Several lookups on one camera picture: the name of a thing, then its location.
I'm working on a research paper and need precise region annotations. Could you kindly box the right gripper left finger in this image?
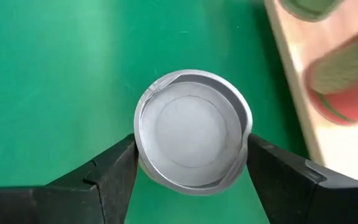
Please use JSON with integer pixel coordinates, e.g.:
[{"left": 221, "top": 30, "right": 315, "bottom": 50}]
[{"left": 0, "top": 133, "right": 139, "bottom": 224}]

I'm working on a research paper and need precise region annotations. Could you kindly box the tin can silver lid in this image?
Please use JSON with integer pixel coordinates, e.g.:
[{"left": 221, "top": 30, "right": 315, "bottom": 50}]
[{"left": 134, "top": 68, "right": 254, "bottom": 197}]

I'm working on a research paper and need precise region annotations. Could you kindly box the green table mat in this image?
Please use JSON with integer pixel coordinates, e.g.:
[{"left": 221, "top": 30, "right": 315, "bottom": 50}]
[{"left": 0, "top": 0, "right": 310, "bottom": 224}]

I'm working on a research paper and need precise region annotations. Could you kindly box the tall orange pineapple can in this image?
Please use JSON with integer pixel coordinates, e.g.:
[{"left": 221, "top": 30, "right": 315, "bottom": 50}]
[{"left": 303, "top": 27, "right": 358, "bottom": 127}]

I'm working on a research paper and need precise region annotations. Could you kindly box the tall pears can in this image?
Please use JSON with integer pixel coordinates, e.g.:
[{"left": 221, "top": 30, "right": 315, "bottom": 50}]
[{"left": 279, "top": 0, "right": 345, "bottom": 22}]

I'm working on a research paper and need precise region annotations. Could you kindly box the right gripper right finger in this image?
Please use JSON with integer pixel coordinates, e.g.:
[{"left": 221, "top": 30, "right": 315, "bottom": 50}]
[{"left": 246, "top": 133, "right": 358, "bottom": 224}]

